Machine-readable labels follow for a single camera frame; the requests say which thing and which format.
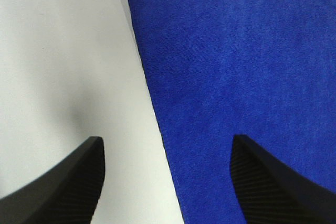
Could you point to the blue microfibre towel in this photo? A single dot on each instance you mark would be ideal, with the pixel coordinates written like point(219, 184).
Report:
point(217, 68)

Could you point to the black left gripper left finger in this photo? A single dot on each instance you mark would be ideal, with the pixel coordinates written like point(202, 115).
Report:
point(67, 193)

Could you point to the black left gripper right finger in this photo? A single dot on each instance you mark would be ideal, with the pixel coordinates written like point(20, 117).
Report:
point(268, 191)

